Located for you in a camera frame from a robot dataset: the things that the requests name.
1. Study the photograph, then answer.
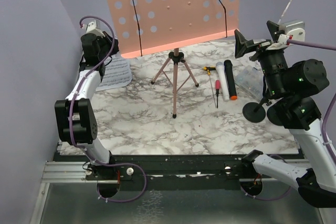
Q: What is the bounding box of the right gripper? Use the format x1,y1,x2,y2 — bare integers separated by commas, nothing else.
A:
234,19,288,96

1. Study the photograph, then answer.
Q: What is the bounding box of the sheet music page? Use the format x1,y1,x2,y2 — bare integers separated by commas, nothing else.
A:
96,52,132,92

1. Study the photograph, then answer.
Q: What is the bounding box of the black microphone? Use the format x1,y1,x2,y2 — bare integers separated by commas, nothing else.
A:
224,60,238,100

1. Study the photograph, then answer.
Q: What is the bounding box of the white microphone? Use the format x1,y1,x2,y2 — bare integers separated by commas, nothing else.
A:
215,62,230,101

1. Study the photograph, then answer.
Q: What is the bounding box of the pink music stand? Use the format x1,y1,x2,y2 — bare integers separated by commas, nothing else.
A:
99,0,242,119

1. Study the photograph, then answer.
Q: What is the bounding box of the black stand of white microphone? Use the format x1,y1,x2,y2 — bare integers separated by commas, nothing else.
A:
267,104,287,126

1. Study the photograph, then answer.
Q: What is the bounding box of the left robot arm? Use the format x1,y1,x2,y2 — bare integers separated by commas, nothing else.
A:
55,31,118,179

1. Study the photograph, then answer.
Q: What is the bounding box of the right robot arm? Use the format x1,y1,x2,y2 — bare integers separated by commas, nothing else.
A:
234,20,335,208

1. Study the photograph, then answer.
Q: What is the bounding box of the clear plastic parts box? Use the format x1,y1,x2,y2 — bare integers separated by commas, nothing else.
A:
235,66,263,100

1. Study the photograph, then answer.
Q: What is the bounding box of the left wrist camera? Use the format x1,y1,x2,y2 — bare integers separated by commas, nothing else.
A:
81,20,105,37

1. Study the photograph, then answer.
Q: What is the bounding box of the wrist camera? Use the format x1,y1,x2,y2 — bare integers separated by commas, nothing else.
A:
271,20,306,49
81,20,105,37

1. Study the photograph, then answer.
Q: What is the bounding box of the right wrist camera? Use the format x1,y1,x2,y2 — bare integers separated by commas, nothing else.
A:
271,20,306,49

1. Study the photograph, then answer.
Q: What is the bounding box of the yellow black T-handle hex key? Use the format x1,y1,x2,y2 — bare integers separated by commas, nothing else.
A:
203,66,218,108

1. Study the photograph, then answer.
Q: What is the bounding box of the red handled screwdriver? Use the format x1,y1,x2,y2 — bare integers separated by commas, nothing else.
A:
215,80,221,109

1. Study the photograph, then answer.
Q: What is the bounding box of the black mounting rail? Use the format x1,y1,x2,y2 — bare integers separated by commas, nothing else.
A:
43,155,261,191

